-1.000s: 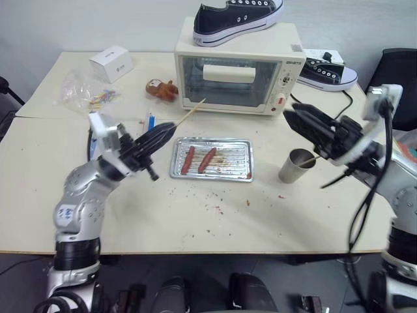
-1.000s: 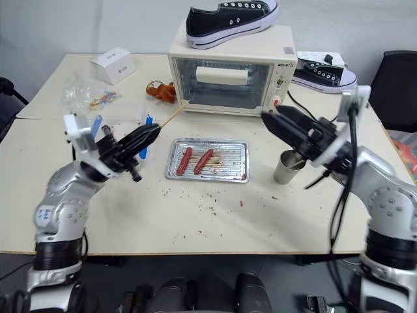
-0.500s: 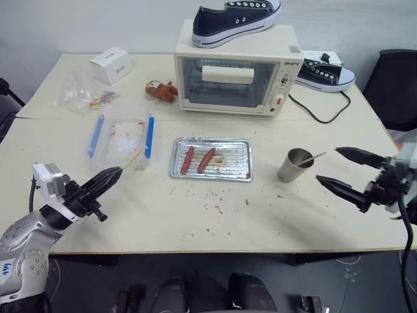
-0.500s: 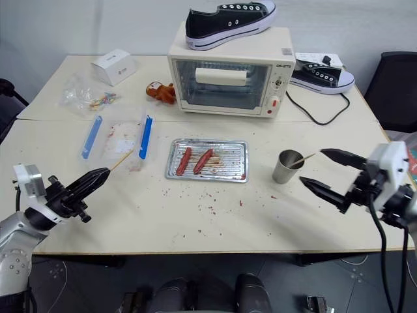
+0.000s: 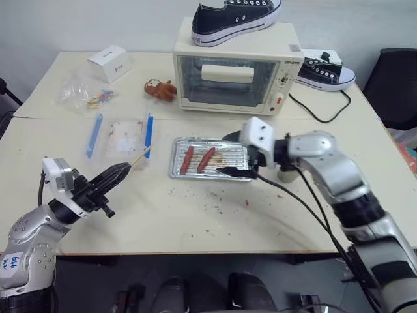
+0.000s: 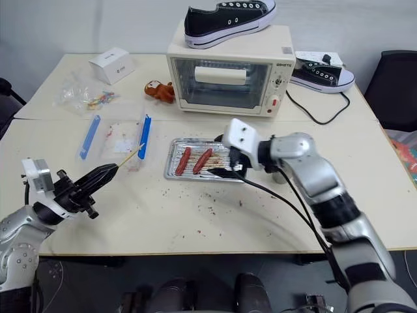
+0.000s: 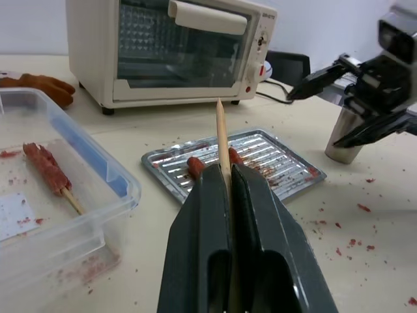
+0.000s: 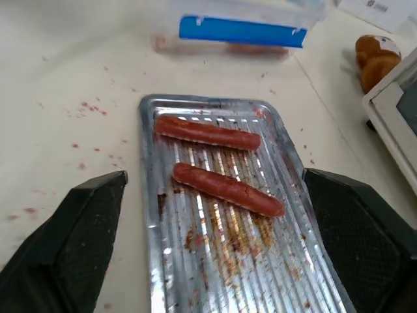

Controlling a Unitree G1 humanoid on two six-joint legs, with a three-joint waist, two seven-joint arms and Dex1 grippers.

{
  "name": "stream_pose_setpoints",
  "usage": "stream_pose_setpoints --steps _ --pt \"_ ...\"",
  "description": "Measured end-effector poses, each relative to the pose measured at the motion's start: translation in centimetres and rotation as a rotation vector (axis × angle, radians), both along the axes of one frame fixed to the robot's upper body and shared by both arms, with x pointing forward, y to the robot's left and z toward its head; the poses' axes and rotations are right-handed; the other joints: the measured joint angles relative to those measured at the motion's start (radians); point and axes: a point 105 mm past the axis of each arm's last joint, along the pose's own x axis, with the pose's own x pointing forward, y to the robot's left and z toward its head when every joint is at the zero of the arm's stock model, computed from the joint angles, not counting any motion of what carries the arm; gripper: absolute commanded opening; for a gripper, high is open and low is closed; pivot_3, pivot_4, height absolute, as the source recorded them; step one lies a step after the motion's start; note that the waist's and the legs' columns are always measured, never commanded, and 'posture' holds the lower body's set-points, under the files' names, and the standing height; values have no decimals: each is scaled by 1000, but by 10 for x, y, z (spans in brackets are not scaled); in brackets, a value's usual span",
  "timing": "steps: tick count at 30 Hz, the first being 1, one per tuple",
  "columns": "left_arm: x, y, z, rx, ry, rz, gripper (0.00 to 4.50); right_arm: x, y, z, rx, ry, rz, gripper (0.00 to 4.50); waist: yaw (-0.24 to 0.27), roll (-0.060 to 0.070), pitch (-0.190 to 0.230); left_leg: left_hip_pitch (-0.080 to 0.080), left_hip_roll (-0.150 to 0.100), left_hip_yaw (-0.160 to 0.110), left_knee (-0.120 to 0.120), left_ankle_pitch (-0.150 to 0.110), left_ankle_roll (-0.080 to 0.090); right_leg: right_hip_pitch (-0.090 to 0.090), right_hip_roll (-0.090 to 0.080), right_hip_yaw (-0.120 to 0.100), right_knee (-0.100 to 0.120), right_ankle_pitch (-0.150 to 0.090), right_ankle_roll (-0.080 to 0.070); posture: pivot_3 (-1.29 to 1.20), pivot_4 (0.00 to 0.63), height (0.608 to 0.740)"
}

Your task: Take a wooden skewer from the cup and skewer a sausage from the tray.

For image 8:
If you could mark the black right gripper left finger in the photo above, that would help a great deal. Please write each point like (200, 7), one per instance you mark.
(68, 247)

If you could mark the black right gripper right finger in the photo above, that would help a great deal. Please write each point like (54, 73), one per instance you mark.
(355, 241)

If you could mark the ribbed silver metal tray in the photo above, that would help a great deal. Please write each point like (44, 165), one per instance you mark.
(228, 228)

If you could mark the red grilled sausage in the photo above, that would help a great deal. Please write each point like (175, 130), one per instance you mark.
(228, 189)
(207, 132)

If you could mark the white toaster oven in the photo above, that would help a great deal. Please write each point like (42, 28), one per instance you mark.
(395, 120)

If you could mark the brown plush toy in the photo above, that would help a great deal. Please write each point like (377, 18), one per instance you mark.
(374, 60)

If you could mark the white paper card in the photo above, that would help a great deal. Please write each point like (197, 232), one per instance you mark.
(374, 13)

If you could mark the clear box with blue lid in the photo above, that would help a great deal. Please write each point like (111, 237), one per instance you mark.
(242, 31)

